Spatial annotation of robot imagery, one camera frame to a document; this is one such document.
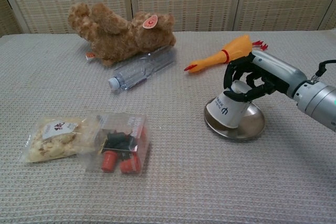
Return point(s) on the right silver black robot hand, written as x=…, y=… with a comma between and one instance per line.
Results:
x=275, y=66

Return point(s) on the white paper cup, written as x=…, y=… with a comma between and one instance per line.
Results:
x=223, y=111

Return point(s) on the yellow rubber chicken toy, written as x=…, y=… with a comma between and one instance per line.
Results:
x=236, y=48

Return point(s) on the round stainless steel plate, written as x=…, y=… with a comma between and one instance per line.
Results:
x=250, y=125

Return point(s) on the clear plastic water bottle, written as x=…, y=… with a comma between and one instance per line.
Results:
x=139, y=72

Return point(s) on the brown plush teddy bear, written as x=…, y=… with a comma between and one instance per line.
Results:
x=113, y=37

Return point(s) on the clear bag of red-black parts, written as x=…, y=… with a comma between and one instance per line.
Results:
x=118, y=142

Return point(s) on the clear bag of yellow snacks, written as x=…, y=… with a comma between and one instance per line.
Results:
x=52, y=140

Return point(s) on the beige woven fringed tablecloth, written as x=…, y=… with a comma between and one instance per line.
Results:
x=78, y=195

